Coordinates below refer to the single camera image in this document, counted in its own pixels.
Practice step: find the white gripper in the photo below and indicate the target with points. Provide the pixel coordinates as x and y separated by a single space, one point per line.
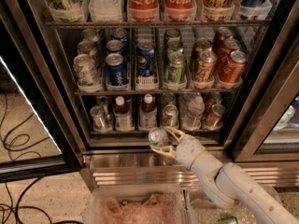
189 151

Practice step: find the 7up can shelf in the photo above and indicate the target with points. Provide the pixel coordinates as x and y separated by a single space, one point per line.
170 110
158 137

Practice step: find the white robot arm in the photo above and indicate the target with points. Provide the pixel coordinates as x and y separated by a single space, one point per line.
223 183

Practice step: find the front bronze can bottom right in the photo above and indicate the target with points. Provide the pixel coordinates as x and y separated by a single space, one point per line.
214 116

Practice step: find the bronze can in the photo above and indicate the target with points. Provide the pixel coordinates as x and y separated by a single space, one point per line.
214 116
212 98

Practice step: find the rear bronze can bottom right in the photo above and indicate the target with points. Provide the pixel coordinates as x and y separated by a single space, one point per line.
212 98

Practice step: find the steel fridge base grille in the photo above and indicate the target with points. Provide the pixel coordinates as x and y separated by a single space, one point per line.
143 166

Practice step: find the front silver can bottom left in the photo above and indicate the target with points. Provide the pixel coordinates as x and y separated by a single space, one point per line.
99 117

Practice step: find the silver can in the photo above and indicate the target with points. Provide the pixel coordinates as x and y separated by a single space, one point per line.
99 117
103 101

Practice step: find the front gold can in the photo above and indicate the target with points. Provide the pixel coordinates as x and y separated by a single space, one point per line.
204 66

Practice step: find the gold can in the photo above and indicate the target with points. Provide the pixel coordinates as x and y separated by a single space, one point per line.
201 44
204 66

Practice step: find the rear silver can bottom left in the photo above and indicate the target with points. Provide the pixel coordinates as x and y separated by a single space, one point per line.
103 101

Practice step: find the front blue pepsi can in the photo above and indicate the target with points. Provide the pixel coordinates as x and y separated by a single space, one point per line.
116 69

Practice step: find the blue pepsi can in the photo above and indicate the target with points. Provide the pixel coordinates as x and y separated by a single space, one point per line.
116 69
115 46
120 34

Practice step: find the green can in bin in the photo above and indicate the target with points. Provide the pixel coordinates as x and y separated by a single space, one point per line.
227 220

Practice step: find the front red coke can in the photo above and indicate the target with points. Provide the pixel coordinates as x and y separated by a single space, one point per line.
234 68

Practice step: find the red coke can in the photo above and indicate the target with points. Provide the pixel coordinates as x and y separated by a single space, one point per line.
224 49
221 34
234 68

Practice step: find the single pepsi can centre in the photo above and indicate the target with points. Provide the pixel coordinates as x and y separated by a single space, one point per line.
145 57

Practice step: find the rear gold can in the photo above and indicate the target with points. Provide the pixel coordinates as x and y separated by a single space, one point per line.
201 44

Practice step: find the middle red coke can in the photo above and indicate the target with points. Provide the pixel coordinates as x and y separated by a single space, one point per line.
224 49

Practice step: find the front white green can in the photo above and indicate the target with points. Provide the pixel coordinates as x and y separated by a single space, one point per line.
85 70

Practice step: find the white green can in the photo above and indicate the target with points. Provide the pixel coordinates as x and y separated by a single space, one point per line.
91 35
85 70
88 47

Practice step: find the middle blue pepsi can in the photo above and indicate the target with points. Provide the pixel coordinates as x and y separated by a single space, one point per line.
115 46

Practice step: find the rear red coke can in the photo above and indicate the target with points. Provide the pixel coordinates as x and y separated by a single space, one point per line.
221 34

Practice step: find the rear blue pepsi can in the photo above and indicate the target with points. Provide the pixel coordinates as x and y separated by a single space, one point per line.
120 34

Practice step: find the middle white green can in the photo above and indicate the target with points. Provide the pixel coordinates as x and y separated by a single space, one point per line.
88 47

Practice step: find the rear white green can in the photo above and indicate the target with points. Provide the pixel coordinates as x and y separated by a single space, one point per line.
91 35

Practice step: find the open glass fridge door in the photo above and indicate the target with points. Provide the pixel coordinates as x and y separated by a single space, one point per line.
49 147

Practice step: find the clear bottle top shelf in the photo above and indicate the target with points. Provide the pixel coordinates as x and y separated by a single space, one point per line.
105 10

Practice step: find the front clear water bottle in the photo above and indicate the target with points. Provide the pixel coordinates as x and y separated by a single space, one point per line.
194 113

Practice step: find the clear water bottle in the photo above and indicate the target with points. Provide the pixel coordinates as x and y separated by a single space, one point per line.
194 113
184 99

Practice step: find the right tea bottle white cap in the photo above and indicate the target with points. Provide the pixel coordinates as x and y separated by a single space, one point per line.
147 113

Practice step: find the tea bottle white cap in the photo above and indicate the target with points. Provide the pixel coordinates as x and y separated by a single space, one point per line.
123 115
147 113

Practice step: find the rear clear water bottle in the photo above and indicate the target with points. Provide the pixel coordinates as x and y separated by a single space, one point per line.
184 99

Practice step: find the left tea bottle white cap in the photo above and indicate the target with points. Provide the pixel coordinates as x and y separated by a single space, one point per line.
123 115

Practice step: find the right clear plastic bin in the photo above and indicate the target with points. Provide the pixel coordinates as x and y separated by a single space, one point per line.
204 211

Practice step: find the clear plastic bin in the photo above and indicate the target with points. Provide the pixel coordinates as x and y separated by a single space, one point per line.
204 211
138 204

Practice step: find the left clear plastic bin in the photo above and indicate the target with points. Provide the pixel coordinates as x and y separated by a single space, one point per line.
138 204

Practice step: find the left coca-cola bottle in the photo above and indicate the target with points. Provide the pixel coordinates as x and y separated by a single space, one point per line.
143 10

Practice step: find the coca-cola bottle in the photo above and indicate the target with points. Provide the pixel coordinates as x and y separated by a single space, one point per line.
178 10
143 10

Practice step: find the right coca-cola bottle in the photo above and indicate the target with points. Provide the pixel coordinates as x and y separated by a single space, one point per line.
178 10

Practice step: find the gold label bottle top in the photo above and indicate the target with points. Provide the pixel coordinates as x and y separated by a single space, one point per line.
217 10

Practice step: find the right fridge door frame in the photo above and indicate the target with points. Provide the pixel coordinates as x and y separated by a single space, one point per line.
274 90

